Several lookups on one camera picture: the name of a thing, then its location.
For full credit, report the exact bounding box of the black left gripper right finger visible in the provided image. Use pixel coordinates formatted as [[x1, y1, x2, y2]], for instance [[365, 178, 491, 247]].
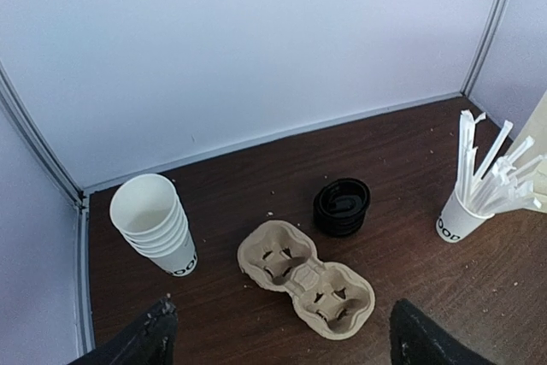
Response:
[[390, 298, 492, 365]]

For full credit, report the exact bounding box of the right aluminium corner post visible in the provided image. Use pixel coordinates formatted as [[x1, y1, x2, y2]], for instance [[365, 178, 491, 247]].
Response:
[[460, 0, 509, 99]]

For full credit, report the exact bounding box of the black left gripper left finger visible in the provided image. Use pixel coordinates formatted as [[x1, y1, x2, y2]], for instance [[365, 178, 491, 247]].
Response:
[[72, 297, 178, 365]]

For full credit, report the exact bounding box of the left aluminium corner post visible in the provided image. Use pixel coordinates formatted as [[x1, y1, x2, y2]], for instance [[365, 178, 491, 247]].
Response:
[[1, 72, 95, 364]]

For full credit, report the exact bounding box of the brown paper takeout bag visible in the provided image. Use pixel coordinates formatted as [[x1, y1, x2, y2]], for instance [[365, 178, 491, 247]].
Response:
[[508, 93, 547, 213]]

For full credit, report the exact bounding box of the aluminium corner post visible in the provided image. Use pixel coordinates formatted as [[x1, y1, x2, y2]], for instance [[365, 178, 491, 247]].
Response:
[[1, 72, 95, 364], [460, 0, 509, 99]]

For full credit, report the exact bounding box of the white cup holding straws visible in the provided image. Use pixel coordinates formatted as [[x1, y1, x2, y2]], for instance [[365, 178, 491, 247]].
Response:
[[435, 191, 494, 244]]

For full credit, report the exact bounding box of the brown pulp cup carrier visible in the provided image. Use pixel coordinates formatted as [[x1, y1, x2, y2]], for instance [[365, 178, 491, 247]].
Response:
[[237, 220, 375, 340]]

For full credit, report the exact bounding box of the stack of white paper cups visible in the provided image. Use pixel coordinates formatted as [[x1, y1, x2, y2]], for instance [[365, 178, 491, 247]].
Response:
[[109, 174, 197, 277]]

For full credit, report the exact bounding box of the stack of black cup lids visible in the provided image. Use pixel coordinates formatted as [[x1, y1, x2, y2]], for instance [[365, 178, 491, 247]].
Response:
[[313, 178, 371, 238]]

